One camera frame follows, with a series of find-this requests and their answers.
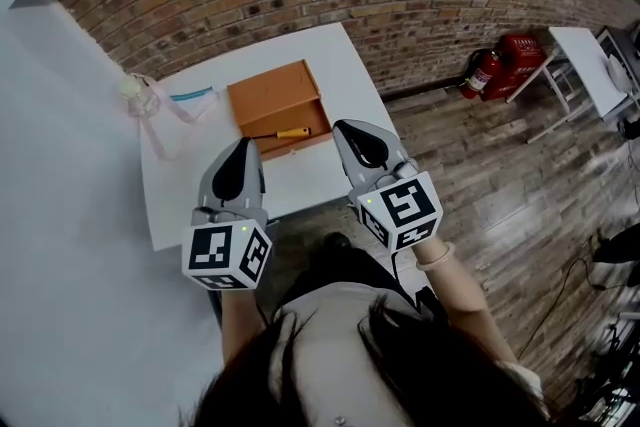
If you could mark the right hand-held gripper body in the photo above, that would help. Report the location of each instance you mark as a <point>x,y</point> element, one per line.
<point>395,195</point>

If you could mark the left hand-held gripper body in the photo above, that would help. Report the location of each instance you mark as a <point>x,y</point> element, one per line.
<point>227,210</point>

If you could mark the orange wooden container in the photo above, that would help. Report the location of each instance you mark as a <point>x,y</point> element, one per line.
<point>272,92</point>

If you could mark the person's right forearm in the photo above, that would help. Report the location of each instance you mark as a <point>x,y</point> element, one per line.
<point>465,300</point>

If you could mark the person's left forearm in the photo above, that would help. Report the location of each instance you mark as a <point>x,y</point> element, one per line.
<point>240,320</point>

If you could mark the person's black shoe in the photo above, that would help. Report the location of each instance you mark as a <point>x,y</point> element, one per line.
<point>337,241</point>

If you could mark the person's black trousers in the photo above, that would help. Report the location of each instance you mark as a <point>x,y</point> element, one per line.
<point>350,270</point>

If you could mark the clear bag with blue zip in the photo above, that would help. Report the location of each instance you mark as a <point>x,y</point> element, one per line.
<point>192,97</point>

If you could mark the red fire extinguisher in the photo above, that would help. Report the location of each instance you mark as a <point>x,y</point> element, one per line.
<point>479,77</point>

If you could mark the white flower with pink ribbon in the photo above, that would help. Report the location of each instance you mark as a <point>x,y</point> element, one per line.
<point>134,87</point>

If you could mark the person's beige shirt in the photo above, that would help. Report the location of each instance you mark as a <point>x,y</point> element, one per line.
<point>330,355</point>

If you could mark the red fire extinguisher cabinet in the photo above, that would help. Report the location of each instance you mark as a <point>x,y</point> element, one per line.
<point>517,65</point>

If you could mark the black equipment stand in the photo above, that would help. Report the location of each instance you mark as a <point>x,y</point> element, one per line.
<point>617,255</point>

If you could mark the white table with metal legs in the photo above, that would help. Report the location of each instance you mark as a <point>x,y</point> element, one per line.
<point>582,60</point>

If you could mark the white chair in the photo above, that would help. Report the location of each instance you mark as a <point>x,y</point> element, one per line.
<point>620,65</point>

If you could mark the black tripod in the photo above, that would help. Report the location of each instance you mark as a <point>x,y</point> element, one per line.
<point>617,365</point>

